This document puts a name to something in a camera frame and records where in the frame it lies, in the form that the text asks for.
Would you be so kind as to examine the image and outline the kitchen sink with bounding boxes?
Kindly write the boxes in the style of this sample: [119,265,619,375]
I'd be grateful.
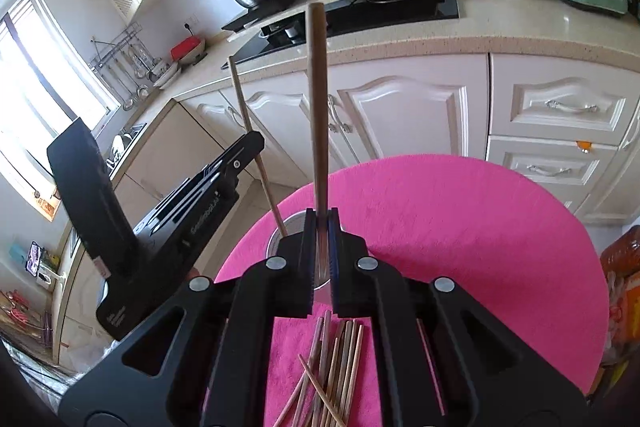
[105,122,146,174]

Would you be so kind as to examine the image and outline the pink round tablecloth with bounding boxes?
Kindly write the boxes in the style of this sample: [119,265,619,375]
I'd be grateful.
[214,152,611,427]

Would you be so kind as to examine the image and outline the pink cup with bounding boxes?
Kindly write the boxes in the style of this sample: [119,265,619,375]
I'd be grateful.
[266,208,332,317]

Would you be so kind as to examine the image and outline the stacked white dishes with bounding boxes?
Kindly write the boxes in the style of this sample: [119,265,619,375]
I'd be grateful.
[149,60,181,89]

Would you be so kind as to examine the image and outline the orange snack bag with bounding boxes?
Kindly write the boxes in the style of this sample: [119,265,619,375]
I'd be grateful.
[600,225,639,365]

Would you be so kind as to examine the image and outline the window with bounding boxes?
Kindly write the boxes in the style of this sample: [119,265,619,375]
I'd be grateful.
[1,0,120,222]

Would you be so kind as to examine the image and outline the red lid container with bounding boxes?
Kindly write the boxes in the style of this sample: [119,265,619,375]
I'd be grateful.
[170,36,206,64]

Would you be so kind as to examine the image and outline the lower base cabinets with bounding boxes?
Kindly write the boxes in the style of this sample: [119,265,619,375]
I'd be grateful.
[52,51,640,368]

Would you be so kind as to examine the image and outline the black gas hob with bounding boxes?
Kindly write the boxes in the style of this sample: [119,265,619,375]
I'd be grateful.
[233,0,459,64]

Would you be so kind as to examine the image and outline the wall utensil rack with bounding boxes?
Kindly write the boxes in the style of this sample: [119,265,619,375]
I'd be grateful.
[89,22,160,112]

